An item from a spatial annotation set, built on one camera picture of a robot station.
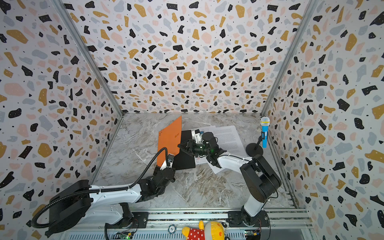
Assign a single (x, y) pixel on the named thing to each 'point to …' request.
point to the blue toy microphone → (265, 121)
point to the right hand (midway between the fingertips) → (177, 146)
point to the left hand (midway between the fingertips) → (169, 160)
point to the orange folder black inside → (170, 137)
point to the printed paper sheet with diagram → (199, 160)
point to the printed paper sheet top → (228, 139)
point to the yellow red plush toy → (212, 230)
